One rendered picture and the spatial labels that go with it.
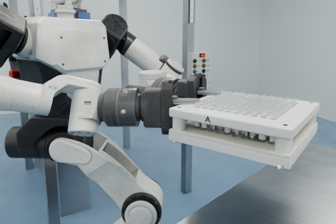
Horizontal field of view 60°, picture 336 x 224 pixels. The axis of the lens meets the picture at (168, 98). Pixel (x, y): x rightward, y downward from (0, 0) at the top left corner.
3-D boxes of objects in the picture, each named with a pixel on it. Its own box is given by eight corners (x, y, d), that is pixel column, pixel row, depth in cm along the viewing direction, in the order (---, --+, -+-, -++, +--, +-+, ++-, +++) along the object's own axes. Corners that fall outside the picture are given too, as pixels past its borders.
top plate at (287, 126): (319, 111, 66) (320, 102, 66) (292, 141, 47) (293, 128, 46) (220, 98, 80) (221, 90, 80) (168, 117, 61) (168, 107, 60)
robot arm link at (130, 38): (118, 63, 118) (90, 43, 116) (128, 51, 124) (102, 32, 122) (129, 46, 109) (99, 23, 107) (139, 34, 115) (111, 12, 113)
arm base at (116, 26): (101, 66, 115) (81, 45, 116) (122, 54, 124) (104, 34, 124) (114, 42, 104) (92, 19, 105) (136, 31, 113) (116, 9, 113)
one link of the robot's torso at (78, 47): (-9, 112, 99) (-22, 3, 92) (74, 97, 126) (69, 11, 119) (39, 128, 82) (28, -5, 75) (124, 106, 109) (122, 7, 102)
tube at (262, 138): (266, 150, 55) (269, 111, 53) (263, 152, 54) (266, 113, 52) (259, 148, 55) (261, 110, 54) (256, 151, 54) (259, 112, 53)
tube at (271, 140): (275, 152, 54) (278, 113, 52) (273, 154, 53) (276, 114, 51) (268, 150, 54) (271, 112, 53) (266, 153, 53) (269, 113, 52)
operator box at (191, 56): (210, 88, 210) (211, 52, 205) (191, 91, 201) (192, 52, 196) (205, 87, 215) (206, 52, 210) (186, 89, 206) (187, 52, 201)
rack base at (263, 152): (317, 132, 67) (318, 122, 67) (289, 170, 48) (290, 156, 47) (220, 115, 81) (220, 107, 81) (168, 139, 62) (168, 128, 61)
